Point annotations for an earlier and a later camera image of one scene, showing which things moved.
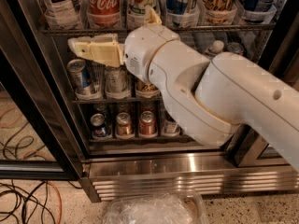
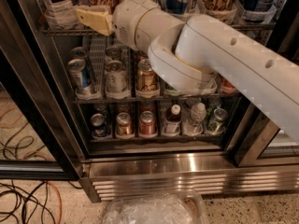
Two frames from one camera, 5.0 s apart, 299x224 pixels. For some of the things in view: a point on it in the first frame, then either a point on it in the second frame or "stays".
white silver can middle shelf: [116, 82] stays
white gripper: [144, 49] -> [125, 21]
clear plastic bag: [180, 207] stays
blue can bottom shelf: [97, 122] stays
